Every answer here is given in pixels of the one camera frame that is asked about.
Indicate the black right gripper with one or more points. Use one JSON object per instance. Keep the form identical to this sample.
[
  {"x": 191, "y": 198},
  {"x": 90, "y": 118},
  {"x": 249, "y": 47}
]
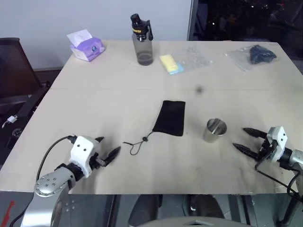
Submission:
[{"x": 268, "y": 147}]

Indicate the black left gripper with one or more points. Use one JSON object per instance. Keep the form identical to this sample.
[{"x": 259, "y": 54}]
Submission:
[{"x": 95, "y": 162}]

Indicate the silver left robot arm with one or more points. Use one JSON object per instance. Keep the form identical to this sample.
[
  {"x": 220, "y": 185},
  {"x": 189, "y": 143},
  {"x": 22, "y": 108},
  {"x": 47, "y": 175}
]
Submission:
[{"x": 50, "y": 182}]

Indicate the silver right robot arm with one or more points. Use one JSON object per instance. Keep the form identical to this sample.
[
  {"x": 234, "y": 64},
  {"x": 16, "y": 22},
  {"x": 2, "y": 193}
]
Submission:
[{"x": 297, "y": 160}]

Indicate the clear plastic zip bag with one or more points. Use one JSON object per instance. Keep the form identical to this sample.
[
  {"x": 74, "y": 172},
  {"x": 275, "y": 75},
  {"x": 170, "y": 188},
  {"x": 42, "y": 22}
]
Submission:
[{"x": 193, "y": 58}]

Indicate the stainless steel cup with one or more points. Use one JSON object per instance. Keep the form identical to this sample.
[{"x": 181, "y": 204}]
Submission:
[{"x": 211, "y": 136}]

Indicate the black bundled item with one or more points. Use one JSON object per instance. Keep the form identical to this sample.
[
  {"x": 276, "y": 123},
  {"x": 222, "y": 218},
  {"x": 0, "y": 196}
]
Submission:
[{"x": 260, "y": 55}]

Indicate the white power adapter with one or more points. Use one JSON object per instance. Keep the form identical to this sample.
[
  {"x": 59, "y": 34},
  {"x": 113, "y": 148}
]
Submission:
[{"x": 11, "y": 119}]

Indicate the purple tissue pack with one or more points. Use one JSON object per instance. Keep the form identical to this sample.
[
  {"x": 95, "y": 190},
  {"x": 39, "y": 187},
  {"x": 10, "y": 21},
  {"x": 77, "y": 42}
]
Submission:
[{"x": 88, "y": 48}]

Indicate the yellow sticky note pad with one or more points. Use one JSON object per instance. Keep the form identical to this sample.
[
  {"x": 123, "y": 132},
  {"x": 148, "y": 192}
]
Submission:
[{"x": 171, "y": 63}]

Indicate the grey water bottle black lid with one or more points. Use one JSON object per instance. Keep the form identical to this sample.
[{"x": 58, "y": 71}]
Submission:
[{"x": 143, "y": 47}]

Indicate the black office chair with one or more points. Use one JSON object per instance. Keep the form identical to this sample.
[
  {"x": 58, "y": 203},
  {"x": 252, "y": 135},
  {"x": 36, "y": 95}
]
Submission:
[{"x": 14, "y": 68}]

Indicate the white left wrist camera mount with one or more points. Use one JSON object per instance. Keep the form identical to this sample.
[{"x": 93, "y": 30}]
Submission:
[{"x": 81, "y": 151}]

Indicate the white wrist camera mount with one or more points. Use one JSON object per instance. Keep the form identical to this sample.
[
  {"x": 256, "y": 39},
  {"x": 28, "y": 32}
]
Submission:
[
  {"x": 279, "y": 136},
  {"x": 81, "y": 151}
]

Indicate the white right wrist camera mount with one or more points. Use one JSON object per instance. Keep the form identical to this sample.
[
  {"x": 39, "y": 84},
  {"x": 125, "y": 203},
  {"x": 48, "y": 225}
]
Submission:
[{"x": 279, "y": 136}]

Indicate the grey window frame post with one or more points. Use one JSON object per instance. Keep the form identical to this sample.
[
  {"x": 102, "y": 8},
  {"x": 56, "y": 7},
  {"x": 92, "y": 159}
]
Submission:
[{"x": 192, "y": 20}]

